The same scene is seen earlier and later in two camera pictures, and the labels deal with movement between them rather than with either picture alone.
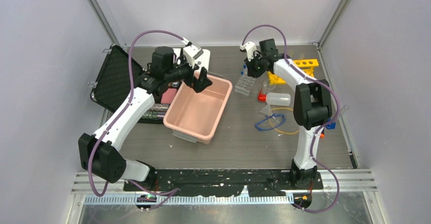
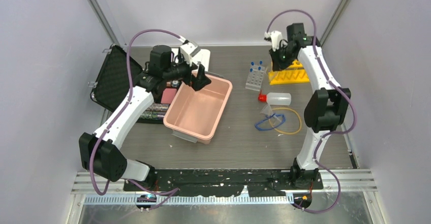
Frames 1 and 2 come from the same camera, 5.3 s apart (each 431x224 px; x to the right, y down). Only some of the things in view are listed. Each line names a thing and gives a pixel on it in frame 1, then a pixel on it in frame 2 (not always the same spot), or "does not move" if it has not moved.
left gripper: x=198 y=84 does not move
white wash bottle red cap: x=275 y=98 does not move
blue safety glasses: x=271 y=122 does not move
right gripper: x=251 y=71 -> x=276 y=65
